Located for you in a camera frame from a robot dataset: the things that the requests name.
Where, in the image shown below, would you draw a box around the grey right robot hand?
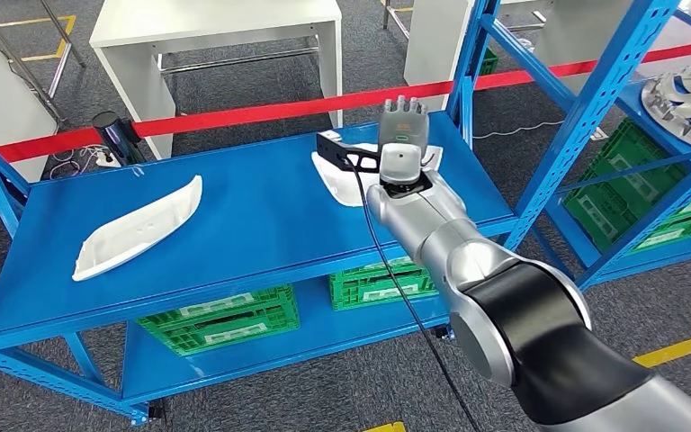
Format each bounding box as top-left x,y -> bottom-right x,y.
378,94 -> 430,150

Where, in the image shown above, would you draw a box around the broad white shell part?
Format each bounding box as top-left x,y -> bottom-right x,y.
311,141 -> 444,208

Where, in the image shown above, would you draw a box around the blue steel shelf rack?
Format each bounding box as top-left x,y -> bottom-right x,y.
0,0 -> 684,428
560,8 -> 691,293

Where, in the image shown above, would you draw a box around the long narrow white shell part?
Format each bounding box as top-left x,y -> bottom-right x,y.
71,174 -> 203,283

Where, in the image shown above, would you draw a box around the white table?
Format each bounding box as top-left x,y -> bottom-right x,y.
89,0 -> 345,161
403,0 -> 615,112

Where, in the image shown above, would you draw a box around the red barrier belt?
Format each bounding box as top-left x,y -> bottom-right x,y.
132,38 -> 691,140
0,126 -> 103,176

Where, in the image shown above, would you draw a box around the yellow floor tape outline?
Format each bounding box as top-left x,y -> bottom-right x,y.
633,328 -> 691,369

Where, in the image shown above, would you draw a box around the white cabinet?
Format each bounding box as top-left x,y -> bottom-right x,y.
0,17 -> 59,183

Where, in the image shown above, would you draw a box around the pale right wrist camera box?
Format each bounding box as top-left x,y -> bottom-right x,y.
378,141 -> 427,186

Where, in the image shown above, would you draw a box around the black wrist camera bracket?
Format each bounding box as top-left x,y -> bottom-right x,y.
315,131 -> 382,174

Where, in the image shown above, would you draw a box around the white floor cable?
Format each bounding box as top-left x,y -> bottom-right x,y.
473,119 -> 564,140

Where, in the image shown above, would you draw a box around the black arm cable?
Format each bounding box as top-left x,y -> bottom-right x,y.
345,157 -> 484,432

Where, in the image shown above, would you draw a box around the black barrier post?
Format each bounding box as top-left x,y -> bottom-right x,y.
90,110 -> 144,167

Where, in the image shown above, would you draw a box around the tangled floor cables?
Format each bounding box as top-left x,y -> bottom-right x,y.
49,144 -> 103,180

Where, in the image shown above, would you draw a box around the chrome tube frame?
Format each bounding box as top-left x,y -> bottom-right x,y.
0,0 -> 86,123

